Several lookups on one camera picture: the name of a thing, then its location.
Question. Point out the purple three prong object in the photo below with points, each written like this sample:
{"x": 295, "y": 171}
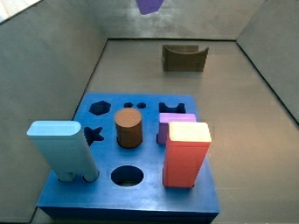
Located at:
{"x": 149, "y": 6}

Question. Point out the blue foam peg board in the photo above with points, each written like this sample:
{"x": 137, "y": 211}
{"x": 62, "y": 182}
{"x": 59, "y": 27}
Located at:
{"x": 129, "y": 192}

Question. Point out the black curved fixture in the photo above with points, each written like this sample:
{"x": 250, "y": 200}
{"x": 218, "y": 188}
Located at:
{"x": 183, "y": 58}

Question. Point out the light blue two prong peg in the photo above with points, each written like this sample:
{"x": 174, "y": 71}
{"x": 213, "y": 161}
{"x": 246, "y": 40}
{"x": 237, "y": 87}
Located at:
{"x": 63, "y": 146}

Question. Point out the brown cylinder peg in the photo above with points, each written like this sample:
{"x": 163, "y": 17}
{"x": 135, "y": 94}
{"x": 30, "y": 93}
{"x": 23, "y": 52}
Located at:
{"x": 129, "y": 121}

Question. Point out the red rectangular block peg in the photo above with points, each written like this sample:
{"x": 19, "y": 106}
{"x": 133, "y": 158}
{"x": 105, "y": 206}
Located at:
{"x": 189, "y": 141}

